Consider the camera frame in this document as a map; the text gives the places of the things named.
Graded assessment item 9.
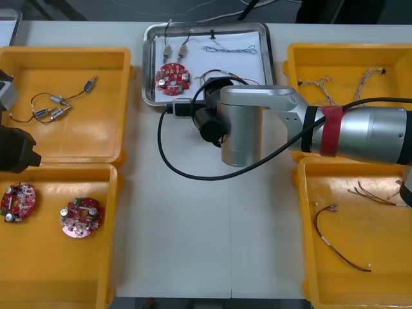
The steel tray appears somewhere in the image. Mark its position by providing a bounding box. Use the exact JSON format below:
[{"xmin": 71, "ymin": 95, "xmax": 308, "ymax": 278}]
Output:
[
  {"xmin": 141, "ymin": 21, "xmax": 274, "ymax": 107},
  {"xmin": 0, "ymin": 8, "xmax": 23, "ymax": 49}
]

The white sheet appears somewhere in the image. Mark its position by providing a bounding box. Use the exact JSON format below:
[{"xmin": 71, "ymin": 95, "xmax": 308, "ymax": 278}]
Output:
[{"xmin": 153, "ymin": 29, "xmax": 268, "ymax": 103}]

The yellow-orange plastic bin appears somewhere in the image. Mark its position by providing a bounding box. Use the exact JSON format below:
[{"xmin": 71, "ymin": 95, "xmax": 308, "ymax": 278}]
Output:
[
  {"xmin": 291, "ymin": 156, "xmax": 412, "ymax": 309},
  {"xmin": 282, "ymin": 41, "xmax": 412, "ymax": 162},
  {"xmin": 0, "ymin": 162, "xmax": 125, "ymax": 309},
  {"xmin": 0, "ymin": 46, "xmax": 135, "ymax": 168}
]

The white label metal solenoid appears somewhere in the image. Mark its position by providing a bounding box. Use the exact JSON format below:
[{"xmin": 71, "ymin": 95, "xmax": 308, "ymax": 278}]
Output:
[{"xmin": 30, "ymin": 92, "xmax": 71, "ymax": 110}]

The white floor cable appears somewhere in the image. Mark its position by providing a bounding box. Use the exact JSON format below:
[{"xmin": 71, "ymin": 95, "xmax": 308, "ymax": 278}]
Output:
[{"xmin": 128, "ymin": 0, "xmax": 303, "ymax": 23}]

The round red circuit board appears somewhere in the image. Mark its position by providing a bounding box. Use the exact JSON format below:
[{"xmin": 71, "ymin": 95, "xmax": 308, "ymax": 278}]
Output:
[
  {"xmin": 154, "ymin": 62, "xmax": 192, "ymax": 97},
  {"xmin": 59, "ymin": 196, "xmax": 104, "ymax": 239},
  {"xmin": 0, "ymin": 182, "xmax": 37, "ymax": 223}
]

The blue label metal solenoid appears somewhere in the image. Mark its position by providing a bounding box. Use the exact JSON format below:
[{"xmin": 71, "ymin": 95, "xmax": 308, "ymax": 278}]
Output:
[
  {"xmin": 53, "ymin": 75, "xmax": 98, "ymax": 101},
  {"xmin": 44, "ymin": 104, "xmax": 71, "ymax": 125},
  {"xmin": 8, "ymin": 108, "xmax": 52, "ymax": 125}
]

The blue-white twisted wire harness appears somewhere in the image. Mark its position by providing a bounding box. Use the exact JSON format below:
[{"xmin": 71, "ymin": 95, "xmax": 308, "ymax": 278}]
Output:
[
  {"xmin": 297, "ymin": 75, "xmax": 335, "ymax": 106},
  {"xmin": 352, "ymin": 66, "xmax": 389, "ymax": 106},
  {"xmin": 201, "ymin": 29, "xmax": 259, "ymax": 55}
]

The black pole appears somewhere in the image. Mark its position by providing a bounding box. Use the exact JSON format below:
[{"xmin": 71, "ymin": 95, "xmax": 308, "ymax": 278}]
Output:
[{"xmin": 236, "ymin": 0, "xmax": 260, "ymax": 21}]

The black furniture base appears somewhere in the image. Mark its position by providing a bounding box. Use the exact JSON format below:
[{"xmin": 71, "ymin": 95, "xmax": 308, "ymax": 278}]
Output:
[{"xmin": 294, "ymin": 0, "xmax": 387, "ymax": 24}]

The black furniture leg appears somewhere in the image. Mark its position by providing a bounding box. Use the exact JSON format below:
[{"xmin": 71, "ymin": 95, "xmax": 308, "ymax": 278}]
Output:
[{"xmin": 28, "ymin": 0, "xmax": 89, "ymax": 22}]

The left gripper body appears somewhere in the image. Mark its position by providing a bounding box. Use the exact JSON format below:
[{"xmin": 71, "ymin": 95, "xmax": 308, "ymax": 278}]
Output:
[{"xmin": 0, "ymin": 127, "xmax": 42, "ymax": 174}]

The thin loose wire harness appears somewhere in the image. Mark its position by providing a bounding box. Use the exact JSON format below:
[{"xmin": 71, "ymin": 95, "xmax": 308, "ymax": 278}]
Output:
[{"xmin": 346, "ymin": 182, "xmax": 409, "ymax": 207}]

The red black green-yellow wire harness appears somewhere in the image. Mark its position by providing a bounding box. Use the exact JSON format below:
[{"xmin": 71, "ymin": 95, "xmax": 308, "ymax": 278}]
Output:
[
  {"xmin": 194, "ymin": 68, "xmax": 261, "ymax": 87},
  {"xmin": 312, "ymin": 202, "xmax": 373, "ymax": 273}
]

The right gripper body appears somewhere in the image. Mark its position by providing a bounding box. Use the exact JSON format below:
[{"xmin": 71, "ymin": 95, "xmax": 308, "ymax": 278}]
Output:
[{"xmin": 204, "ymin": 77, "xmax": 234, "ymax": 109}]

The metal solenoid with black cable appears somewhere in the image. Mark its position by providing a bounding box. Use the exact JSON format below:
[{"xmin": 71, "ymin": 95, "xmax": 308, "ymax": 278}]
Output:
[
  {"xmin": 176, "ymin": 29, "xmax": 193, "ymax": 64},
  {"xmin": 162, "ymin": 19, "xmax": 173, "ymax": 64}
]

